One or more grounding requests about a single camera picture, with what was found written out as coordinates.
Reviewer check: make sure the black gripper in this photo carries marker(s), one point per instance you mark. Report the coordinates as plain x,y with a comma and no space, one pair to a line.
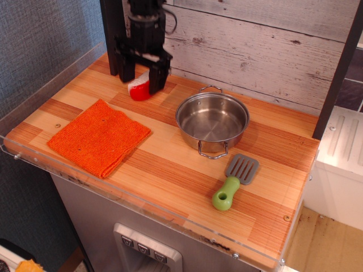
144,44

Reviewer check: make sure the red white apple slice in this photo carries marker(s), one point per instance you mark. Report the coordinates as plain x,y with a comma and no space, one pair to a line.
138,89

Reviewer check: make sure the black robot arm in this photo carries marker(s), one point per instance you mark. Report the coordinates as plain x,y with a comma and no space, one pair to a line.
146,8

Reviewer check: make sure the orange knitted cloth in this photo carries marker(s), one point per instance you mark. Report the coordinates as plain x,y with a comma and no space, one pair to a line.
99,139

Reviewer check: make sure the stainless steel pot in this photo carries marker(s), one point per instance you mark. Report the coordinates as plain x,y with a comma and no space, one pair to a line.
212,122

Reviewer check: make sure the grey green toy spatula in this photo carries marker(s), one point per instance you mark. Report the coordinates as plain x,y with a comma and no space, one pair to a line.
240,171

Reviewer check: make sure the grey toy kitchen cabinet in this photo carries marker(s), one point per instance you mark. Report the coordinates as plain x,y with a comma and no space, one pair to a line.
94,217

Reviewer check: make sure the silver dispenser button panel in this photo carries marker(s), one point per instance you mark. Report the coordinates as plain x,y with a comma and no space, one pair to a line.
139,252

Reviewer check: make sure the white cabinet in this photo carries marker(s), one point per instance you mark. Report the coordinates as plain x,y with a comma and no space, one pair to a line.
334,188

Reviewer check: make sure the yellow black object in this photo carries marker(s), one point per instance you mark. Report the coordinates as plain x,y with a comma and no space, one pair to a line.
20,264

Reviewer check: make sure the clear acrylic guard rail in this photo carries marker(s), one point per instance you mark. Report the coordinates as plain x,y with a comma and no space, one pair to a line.
164,177

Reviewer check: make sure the dark right frame post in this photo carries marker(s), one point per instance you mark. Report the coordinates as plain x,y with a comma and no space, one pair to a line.
339,75

